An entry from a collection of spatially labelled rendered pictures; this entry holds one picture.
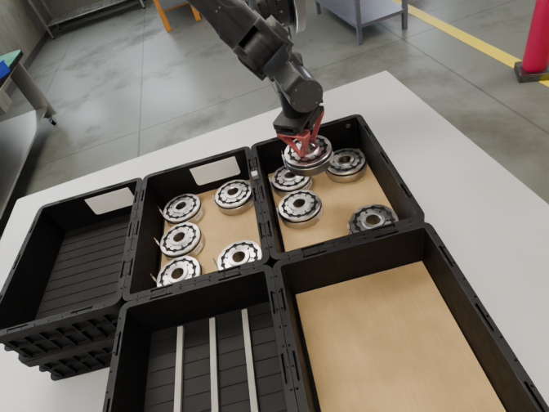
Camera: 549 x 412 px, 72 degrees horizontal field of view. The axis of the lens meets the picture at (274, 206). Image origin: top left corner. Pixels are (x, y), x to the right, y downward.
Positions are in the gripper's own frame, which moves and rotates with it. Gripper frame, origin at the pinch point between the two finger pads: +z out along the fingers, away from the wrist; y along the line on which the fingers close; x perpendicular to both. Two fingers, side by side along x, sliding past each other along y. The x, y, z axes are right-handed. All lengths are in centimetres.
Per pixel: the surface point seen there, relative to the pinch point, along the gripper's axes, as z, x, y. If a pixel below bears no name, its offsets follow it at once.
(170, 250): 14.1, 26.4, -26.8
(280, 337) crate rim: 6.1, -11.8, -37.2
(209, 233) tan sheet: 17.4, 22.5, -17.6
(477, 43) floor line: 113, -2, 258
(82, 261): 17, 52, -37
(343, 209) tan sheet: 17.9, -6.4, -0.7
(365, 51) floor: 113, 82, 245
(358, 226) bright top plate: 14.5, -12.7, -6.9
